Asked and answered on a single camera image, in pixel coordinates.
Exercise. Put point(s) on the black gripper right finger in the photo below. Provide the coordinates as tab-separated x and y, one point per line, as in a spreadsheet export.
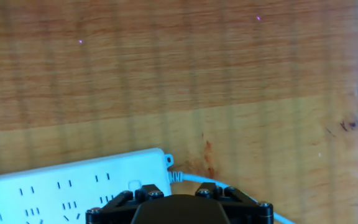
245	207

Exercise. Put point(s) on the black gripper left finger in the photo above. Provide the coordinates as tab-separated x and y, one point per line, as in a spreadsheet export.
115	207

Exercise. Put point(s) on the white power strip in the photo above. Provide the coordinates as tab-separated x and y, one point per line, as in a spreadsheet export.
42	186

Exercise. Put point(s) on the glossy wooden board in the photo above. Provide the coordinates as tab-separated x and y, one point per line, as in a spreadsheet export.
179	62

